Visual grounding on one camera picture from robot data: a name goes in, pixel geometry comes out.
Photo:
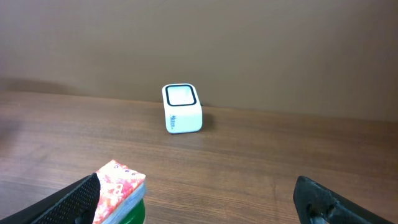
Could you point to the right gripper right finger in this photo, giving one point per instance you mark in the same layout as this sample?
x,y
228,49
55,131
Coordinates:
x,y
315,203

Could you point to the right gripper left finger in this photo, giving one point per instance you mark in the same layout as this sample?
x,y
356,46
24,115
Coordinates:
x,y
75,204

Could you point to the red tissue pack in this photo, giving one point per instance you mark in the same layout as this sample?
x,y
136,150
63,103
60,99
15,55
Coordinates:
x,y
121,190

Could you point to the yellow Vim dish soap bottle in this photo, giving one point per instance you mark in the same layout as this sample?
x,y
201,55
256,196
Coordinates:
x,y
136,216

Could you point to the white barcode scanner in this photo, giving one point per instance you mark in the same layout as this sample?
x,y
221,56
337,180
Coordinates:
x,y
182,108

